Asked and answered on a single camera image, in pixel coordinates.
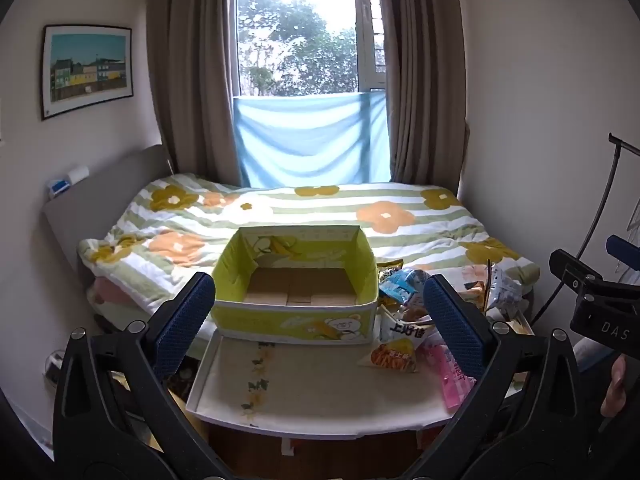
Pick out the pink pillow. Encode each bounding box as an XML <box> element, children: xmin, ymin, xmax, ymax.
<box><xmin>92</xmin><ymin>277</ymin><xmax>151</xmax><ymax>318</ymax></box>

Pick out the striped floral blanket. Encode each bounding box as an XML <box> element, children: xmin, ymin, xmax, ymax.
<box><xmin>77</xmin><ymin>172</ymin><xmax>541</xmax><ymax>326</ymax></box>

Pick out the person's right hand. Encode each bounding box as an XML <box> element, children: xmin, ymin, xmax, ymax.
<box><xmin>601</xmin><ymin>355</ymin><xmax>630</xmax><ymax>417</ymax></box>

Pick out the yellow-green cardboard box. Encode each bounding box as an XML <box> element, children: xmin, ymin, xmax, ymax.
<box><xmin>210</xmin><ymin>225</ymin><xmax>378</xmax><ymax>346</ymax></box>

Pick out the small white object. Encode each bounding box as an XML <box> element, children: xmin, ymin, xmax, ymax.
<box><xmin>42</xmin><ymin>352</ymin><xmax>66</xmax><ymax>386</ymax></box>

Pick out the brown curtain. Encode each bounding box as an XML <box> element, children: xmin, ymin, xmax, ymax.
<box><xmin>145</xmin><ymin>0</ymin><xmax>251</xmax><ymax>188</ymax></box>
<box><xmin>375</xmin><ymin>0</ymin><xmax>471</xmax><ymax>196</ymax></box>

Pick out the framed wall picture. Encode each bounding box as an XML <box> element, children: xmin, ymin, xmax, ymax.
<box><xmin>40</xmin><ymin>24</ymin><xmax>133</xmax><ymax>122</ymax></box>

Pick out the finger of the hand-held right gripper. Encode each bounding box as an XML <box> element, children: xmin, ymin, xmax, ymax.
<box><xmin>606</xmin><ymin>234</ymin><xmax>640</xmax><ymax>267</ymax></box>
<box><xmin>549</xmin><ymin>249</ymin><xmax>603</xmax><ymax>288</ymax></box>

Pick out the light blue cloth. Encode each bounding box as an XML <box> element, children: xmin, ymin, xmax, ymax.
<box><xmin>232</xmin><ymin>91</ymin><xmax>391</xmax><ymax>190</ymax></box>

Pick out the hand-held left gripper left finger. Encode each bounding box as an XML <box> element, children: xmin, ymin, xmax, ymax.
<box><xmin>52</xmin><ymin>271</ymin><xmax>236</xmax><ymax>480</ymax></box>

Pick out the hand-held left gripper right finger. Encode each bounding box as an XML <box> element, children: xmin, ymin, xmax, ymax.
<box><xmin>400</xmin><ymin>274</ymin><xmax>588</xmax><ymax>480</ymax></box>

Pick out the grey bed headboard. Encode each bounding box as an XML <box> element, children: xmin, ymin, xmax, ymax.
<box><xmin>42</xmin><ymin>145</ymin><xmax>171</xmax><ymax>311</ymax></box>

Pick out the gold orange snack packet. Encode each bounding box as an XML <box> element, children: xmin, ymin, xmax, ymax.
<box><xmin>462</xmin><ymin>280</ymin><xmax>488</xmax><ymax>311</ymax></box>

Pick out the window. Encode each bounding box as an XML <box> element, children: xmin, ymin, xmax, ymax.
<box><xmin>232</xmin><ymin>0</ymin><xmax>388</xmax><ymax>98</ymax></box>

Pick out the small white table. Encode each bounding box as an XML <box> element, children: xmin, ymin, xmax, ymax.
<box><xmin>186</xmin><ymin>330</ymin><xmax>536</xmax><ymax>433</ymax></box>

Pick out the yellow snack packet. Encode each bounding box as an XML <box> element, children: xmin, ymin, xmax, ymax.
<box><xmin>375</xmin><ymin>259</ymin><xmax>405</xmax><ymax>281</ymax></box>

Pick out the pink snack packet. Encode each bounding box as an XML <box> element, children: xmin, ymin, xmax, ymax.
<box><xmin>422</xmin><ymin>342</ymin><xmax>478</xmax><ymax>413</ymax></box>

